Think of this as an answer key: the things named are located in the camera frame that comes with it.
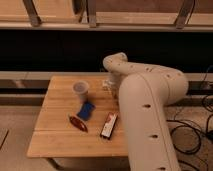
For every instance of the blue sponge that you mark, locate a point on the blue sponge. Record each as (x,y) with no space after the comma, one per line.
(85,111)

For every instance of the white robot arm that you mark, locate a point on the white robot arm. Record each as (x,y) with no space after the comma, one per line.
(143,91)

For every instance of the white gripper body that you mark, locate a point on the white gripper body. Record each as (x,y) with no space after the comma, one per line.
(114,81)

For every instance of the clear plastic cup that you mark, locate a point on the clear plastic cup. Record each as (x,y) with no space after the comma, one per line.
(80,88)

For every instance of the yellow tipped gripper finger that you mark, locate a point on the yellow tipped gripper finger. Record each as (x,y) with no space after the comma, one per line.
(105,85)

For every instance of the wooden folding table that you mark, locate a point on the wooden folding table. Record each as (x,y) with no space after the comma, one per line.
(54,136)

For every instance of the red brown snack packet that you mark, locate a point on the red brown snack packet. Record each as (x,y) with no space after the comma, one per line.
(78,123)

